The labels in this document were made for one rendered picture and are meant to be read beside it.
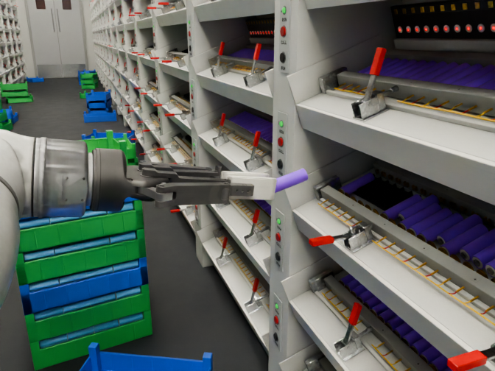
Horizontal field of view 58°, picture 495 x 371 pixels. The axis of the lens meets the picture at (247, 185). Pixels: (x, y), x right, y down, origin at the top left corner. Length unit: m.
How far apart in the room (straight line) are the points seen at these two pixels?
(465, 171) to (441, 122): 0.09
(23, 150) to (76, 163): 0.05
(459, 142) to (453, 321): 0.20
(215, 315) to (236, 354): 0.18
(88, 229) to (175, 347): 0.40
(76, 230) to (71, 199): 0.62
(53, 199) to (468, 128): 0.45
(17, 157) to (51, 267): 0.67
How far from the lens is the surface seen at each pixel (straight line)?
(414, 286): 0.60
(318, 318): 0.86
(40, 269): 1.16
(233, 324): 1.34
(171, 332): 1.33
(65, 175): 0.51
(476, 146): 0.49
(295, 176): 0.62
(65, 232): 1.13
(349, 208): 0.73
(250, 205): 1.24
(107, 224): 1.14
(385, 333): 0.77
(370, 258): 0.66
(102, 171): 0.52
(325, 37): 0.79
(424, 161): 0.53
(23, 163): 0.51
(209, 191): 0.54
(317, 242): 0.64
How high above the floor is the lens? 0.79
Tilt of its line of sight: 19 degrees down
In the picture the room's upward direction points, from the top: straight up
